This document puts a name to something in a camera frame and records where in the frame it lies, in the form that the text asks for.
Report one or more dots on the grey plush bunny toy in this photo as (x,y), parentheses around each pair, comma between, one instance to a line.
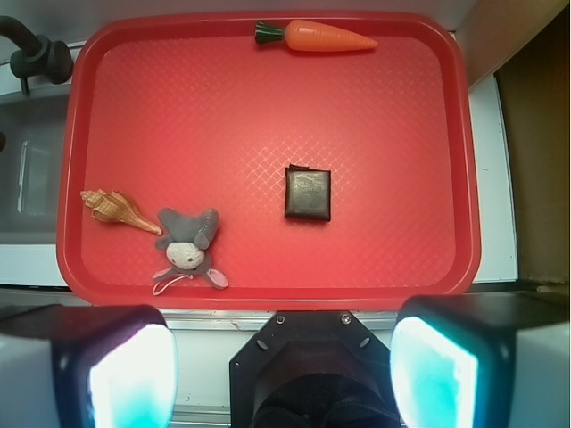
(185,246)

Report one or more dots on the grey sink basin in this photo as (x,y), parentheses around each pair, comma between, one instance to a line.
(32,137)

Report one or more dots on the tan spiral sea shell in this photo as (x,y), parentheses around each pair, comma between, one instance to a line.
(116,207)

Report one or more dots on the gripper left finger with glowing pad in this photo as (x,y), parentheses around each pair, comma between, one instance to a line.
(65,366)

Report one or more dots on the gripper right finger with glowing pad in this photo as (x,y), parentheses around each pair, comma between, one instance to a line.
(483,360)

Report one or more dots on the small black leather wallet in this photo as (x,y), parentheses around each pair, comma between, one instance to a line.
(307,193)

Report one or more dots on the black faucet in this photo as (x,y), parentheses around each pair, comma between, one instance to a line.
(36,56)

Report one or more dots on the orange toy carrot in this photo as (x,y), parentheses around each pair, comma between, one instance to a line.
(312,36)

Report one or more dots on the brown cardboard box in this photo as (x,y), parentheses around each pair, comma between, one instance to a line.
(534,93)

